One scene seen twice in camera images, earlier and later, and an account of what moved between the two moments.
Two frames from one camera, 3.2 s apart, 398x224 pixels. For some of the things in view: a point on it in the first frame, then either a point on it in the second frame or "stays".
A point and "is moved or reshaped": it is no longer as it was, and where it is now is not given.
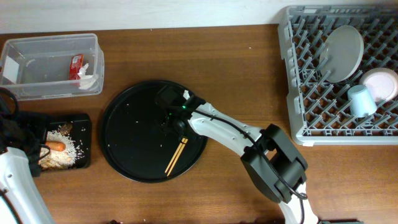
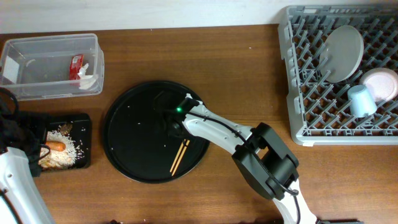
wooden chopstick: [183, 140] is moved or reshaped
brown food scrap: [65, 129] stays
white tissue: [86, 81] stays
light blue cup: [362, 102] stays
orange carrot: [56, 145] stays
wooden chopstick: [177, 157] is moved or reshaped
